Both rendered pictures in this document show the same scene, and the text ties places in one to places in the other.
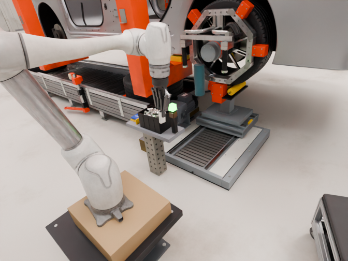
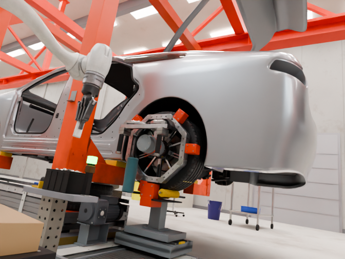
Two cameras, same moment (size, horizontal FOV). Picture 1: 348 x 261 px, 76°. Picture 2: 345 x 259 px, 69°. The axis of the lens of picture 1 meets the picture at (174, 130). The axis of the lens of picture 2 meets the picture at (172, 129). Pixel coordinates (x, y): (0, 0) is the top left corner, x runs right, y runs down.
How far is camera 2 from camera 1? 74 cm
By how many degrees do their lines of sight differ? 46
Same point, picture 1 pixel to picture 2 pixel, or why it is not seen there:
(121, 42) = (67, 54)
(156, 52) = (95, 59)
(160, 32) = (104, 48)
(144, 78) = (70, 155)
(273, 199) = not seen: outside the picture
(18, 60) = not seen: outside the picture
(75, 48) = (29, 8)
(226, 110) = (155, 225)
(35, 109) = not seen: outside the picture
